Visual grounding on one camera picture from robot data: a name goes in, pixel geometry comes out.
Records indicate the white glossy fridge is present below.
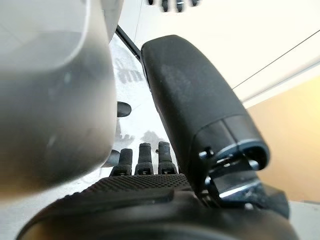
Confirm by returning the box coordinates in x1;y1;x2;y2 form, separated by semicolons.
107;24;177;175

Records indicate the translucent white drink bottle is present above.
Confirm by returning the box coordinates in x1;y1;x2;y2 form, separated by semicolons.
0;0;125;200

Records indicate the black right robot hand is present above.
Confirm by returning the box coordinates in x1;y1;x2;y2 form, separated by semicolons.
17;34;301;240

